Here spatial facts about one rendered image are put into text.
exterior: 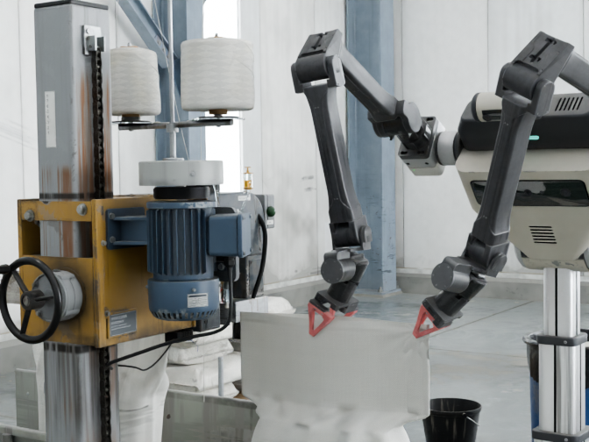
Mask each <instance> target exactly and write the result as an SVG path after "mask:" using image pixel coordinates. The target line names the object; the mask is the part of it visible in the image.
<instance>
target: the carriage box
mask: <svg viewBox="0 0 589 442"><path fill-rule="evenodd" d="M170 200H176V199H169V200H164V199H154V198H153V195H114V198H109V199H92V200H91V202H64V201H40V200H39V198H29V199H18V200H17V207H18V258H22V257H34V258H37V259H39V260H41V261H43V262H44V263H46V264H47V265H48V266H49V267H50V268H51V270H52V271H53V270H54V269H59V270H63V271H68V272H70V273H71V274H74V275H75V277H76V278H77V280H78V281H79V283H80V285H81V287H82V306H81V309H80V312H79V314H77V315H76V316H75V317H72V318H70V319H69V320H63V321H60V323H59V325H58V327H57V329H56V331H55V332H54V334H53V335H52V336H51V337H50V338H49V339H48V340H47V341H54V342H62V343H70V344H77V345H85V346H95V342H96V348H102V347H106V346H111V345H115V344H119V343H124V342H127V341H132V340H135V339H142V338H146V337H151V336H154V335H159V334H162V333H167V332H174V331H178V330H181V329H186V328H189V327H195V321H166V320H160V319H158V318H156V317H154V316H153V314H152V312H151V311H150V310H149V303H148V289H147V288H146V287H145V286H146V285H148V283H147V281H148V279H150V278H153V273H150V272H148V271H147V245H144V246H138V247H130V248H122V249H114V250H108V249H107V247H106V245H107V242H106V221H105V211H106V210H107V209H116V208H131V207H144V208H145V215H146V211H147V210H149V209H147V208H146V203H147V202H151V201H170ZM40 220H46V221H87V222H92V241H93V257H87V258H72V257H53V256H41V253H40V222H39V221H40ZM41 274H43V272H42V271H41V270H39V269H38V268H37V267H35V266H32V265H23V266H21V267H19V275H20V277H21V279H22V280H23V282H24V284H25V286H26V287H27V288H28V290H29V291H31V290H32V284H33V282H34V280H36V278H37V277H38V276H39V275H41ZM132 310H135V311H136V314H137V330H136V331H132V332H128V333H125V334H120V335H117V336H113V337H111V336H110V315H115V314H119V313H124V312H127V311H132ZM49 325H50V322H46V321H44V320H42V319H41V318H39V317H38V316H37V315H36V312H35V310H32V311H31V315H30V318H29V322H28V325H27V329H26V333H25V334H26V335H29V336H38V335H40V334H41V333H43V332H44V331H45V330H46V329H47V327H48V326H49Z"/></svg>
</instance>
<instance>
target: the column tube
mask: <svg viewBox="0 0 589 442"><path fill-rule="evenodd" d="M83 25H91V26H96V27H101V37H105V42H106V52H102V64H103V67H102V74H103V84H102V88H103V134H104V143H103V147H104V168H105V172H104V177H105V188H104V191H105V199H109V198H114V190H113V155H112V120H111V85H110V14H109V11H108V10H105V9H99V8H94V7H89V6H84V5H79V4H59V5H53V6H47V7H40V8H35V9H34V40H35V70H36V101H37V132H38V163H39V200H40V201H64V202H91V200H92V199H95V192H96V188H95V170H94V162H95V158H94V146H95V144H94V136H93V133H94V128H93V117H94V114H93V97H92V88H93V84H92V67H91V58H92V55H85V54H83V51H82V26H83ZM45 91H54V95H55V127H56V147H46V106H45ZM39 222H40V253H41V256H53V257H72V258H87V257H93V241H92V222H87V221H46V220H40V221H39ZM43 345H44V375H45V406H46V442H102V435H101V424H102V421H101V405H100V396H101V392H100V373H99V367H100V363H99V353H100V349H99V348H96V342H95V346H85V345H77V344H70V343H62V342H54V341H44V342H43ZM111 366H112V367H113V369H112V370H110V411H111V420H110V423H111V442H120V437H119V401H118V365H117V363H115V364H112V365H111Z"/></svg>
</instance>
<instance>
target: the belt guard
mask: <svg viewBox="0 0 589 442"><path fill-rule="evenodd" d="M220 184H224V162H223V161H222V160H153V161H140V162H139V163H138V185H139V186H189V185H220Z"/></svg>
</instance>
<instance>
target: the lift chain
mask: <svg viewBox="0 0 589 442"><path fill-rule="evenodd" d="M91 67H92V84H93V88H92V97H93V114H94V117H93V128H94V133H93V136H94V144H95V146H94V158H95V162H94V170H95V188H96V192H95V199H105V191H104V188H105V177H104V172H105V168H104V147H103V143H104V134H103V88H102V84H103V74H102V67H103V64H102V55H101V50H100V49H97V50H96V51H92V58H91ZM109 347H110V346H106V347H102V348H99V349H100V353H99V363H100V367H99V373H100V392H101V396H100V405H101V421H102V424H101V435H102V442H111V423H110V420H111V411H110V368H109V367H106V364H107V363H108V362H110V352H109Z"/></svg>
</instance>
